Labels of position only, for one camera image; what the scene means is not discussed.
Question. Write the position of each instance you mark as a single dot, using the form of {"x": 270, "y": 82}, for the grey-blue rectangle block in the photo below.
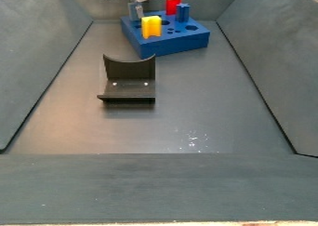
{"x": 132, "y": 13}

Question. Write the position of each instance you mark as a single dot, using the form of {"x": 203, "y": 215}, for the black curved fixture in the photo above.
{"x": 129, "y": 79}

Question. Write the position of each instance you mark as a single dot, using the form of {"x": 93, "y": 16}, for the red rounded block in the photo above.
{"x": 171, "y": 6}

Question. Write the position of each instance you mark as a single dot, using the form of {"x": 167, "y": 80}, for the dark blue cross block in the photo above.
{"x": 182, "y": 12}

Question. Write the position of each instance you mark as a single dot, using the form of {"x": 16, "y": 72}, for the yellow notched block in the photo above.
{"x": 151, "y": 26}

